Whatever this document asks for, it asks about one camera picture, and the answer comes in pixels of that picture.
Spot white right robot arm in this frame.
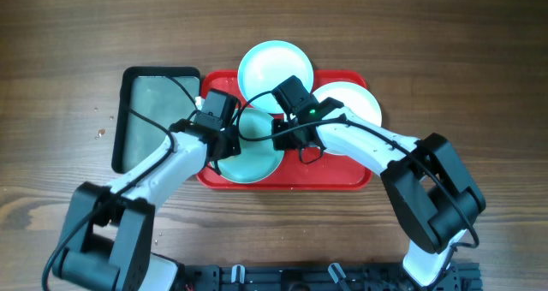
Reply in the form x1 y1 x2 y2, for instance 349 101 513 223
271 107 486 288

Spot white plate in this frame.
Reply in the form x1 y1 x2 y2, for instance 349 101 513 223
312 81 383 157

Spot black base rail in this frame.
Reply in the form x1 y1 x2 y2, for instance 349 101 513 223
179 263 484 291

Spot red plastic tray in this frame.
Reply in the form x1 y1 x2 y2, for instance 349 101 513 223
197 70 373 191

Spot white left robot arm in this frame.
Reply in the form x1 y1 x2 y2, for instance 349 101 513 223
42 119 239 291

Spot teal plate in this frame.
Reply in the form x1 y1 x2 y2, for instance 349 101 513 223
218 109 284 184
237 40 314 101

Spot black water basin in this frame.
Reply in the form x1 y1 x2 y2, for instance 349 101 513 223
111 66 201 174

